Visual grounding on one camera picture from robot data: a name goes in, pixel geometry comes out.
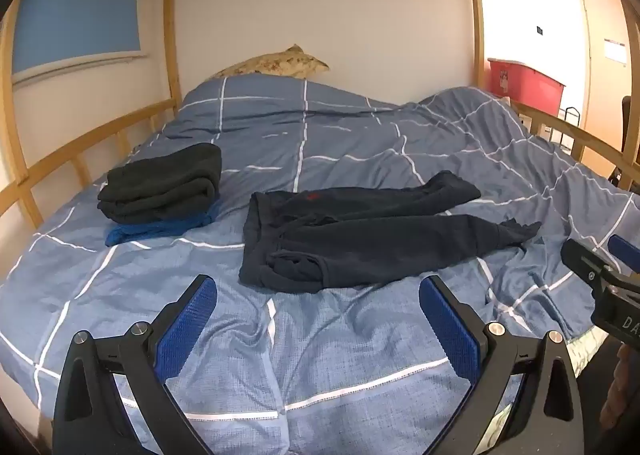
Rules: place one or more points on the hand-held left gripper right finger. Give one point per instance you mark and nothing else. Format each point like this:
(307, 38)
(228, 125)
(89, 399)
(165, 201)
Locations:
(447, 325)

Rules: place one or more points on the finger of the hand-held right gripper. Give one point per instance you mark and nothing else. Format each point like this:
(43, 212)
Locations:
(582, 260)
(625, 247)

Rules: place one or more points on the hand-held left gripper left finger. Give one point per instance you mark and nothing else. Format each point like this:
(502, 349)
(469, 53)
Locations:
(187, 325)

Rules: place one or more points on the navy blue pants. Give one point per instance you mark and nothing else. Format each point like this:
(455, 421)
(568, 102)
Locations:
(360, 235)

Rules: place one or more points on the person's right hand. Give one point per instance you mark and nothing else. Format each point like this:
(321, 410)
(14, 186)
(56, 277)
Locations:
(622, 387)

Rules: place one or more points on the white mattress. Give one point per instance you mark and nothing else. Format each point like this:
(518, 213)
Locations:
(585, 350)

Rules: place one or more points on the folded blue garment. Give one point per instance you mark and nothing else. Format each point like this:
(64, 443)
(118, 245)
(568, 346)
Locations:
(150, 231)

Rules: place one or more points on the folded dark grey garment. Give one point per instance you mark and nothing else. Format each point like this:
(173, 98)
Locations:
(165, 180)

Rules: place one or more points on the beige door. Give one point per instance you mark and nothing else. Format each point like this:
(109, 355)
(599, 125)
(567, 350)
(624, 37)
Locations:
(600, 95)

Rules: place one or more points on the red storage box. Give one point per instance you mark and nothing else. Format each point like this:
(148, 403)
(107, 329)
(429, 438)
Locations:
(525, 85)

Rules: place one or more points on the paper sheet on door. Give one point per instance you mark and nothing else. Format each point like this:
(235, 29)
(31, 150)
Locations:
(615, 52)

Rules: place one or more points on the blue checked duvet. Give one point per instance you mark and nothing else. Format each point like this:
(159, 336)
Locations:
(320, 135)

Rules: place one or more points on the camouflage patterned pillow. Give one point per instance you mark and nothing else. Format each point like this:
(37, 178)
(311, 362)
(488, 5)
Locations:
(272, 66)

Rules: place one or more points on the white window sill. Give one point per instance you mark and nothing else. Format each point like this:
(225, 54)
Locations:
(80, 66)

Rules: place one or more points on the blue window blind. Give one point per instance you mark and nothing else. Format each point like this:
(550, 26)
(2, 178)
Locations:
(75, 10)

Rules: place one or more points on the wooden bunk bed frame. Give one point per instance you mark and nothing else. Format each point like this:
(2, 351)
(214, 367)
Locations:
(170, 25)

